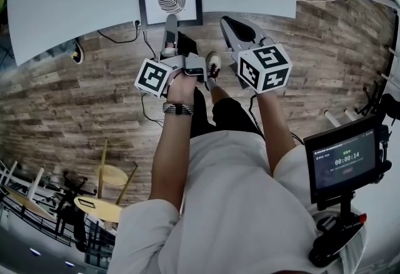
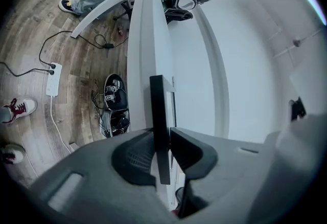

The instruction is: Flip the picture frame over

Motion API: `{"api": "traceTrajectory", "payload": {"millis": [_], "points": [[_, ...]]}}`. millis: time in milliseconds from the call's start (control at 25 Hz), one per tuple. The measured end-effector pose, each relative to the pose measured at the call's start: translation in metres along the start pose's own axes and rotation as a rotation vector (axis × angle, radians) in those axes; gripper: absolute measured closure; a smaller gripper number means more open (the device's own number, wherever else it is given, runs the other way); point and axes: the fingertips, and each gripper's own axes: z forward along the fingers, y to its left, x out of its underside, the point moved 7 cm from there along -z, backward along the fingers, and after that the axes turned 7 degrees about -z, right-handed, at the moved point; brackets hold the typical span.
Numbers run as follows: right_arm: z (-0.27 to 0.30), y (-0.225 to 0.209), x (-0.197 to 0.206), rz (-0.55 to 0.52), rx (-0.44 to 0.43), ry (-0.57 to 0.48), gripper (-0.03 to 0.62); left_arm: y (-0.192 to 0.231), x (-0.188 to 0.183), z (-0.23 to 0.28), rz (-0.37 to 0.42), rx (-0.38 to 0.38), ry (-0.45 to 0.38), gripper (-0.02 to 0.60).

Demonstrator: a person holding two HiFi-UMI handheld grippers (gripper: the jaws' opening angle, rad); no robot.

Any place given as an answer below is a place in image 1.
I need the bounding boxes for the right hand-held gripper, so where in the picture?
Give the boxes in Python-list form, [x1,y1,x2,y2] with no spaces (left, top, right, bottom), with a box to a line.
[219,15,293,94]

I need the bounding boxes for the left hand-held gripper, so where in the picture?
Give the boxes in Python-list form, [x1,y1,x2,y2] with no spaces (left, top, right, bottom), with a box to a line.
[134,14,208,99]

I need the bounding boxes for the person's left forearm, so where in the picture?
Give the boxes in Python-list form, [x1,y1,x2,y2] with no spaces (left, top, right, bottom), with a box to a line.
[148,112,193,213]

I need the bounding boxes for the person's right forearm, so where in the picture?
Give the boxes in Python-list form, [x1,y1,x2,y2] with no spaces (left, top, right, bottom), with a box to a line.
[255,91,297,178]

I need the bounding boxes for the person's left hand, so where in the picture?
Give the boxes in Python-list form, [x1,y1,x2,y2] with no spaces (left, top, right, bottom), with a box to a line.
[166,71,198,105]

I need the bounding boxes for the person's beige shoe red laces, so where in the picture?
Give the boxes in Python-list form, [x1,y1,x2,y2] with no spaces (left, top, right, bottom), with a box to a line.
[205,51,223,81]

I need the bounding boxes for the person's leg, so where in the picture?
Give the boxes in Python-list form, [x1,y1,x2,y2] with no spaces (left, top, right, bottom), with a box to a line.
[206,77,233,104]

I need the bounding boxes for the striped wristband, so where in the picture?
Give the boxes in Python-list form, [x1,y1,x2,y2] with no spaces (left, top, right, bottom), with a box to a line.
[162,102,195,116]

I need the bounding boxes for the person's black shorts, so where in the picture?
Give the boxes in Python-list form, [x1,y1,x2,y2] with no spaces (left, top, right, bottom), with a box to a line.
[189,88,265,140]

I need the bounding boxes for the black and yellow shoe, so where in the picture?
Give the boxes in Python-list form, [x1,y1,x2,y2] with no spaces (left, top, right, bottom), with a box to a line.
[71,37,86,65]

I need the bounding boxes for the black stand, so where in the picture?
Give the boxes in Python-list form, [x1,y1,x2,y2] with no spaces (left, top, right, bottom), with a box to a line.
[354,86,400,118]

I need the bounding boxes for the round yellow stool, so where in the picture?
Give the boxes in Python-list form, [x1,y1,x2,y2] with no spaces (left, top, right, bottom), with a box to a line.
[2,186,57,222]
[94,137,139,199]
[72,195,124,224]

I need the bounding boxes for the black monitor screen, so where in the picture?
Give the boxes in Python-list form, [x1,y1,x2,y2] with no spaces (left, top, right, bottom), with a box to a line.
[302,114,393,205]

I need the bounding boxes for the person's white shirt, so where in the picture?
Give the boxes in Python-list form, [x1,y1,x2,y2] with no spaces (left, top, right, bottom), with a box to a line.
[107,129,368,274]

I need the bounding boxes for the black tripod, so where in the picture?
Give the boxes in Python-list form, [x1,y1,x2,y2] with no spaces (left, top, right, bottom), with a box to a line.
[54,170,96,237]

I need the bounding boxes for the black floor cable with plug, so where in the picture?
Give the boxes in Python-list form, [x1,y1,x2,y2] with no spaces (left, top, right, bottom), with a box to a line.
[97,19,142,44]

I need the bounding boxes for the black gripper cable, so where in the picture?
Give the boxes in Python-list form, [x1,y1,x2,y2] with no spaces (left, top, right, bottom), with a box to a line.
[247,93,267,140]
[141,93,164,126]

